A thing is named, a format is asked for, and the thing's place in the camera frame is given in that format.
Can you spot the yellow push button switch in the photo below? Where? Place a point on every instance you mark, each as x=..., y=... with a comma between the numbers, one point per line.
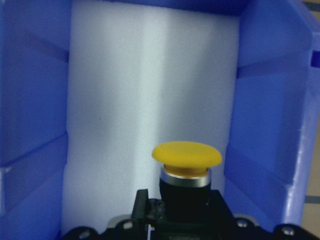
x=185, y=185

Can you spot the white foam pad right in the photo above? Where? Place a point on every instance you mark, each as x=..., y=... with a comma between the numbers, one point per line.
x=140, y=76

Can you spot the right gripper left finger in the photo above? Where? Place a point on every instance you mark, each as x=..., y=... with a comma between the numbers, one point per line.
x=131, y=226

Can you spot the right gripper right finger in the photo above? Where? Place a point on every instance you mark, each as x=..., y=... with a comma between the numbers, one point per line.
x=228, y=226

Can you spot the blue bin right side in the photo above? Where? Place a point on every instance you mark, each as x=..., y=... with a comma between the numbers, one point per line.
x=264, y=172

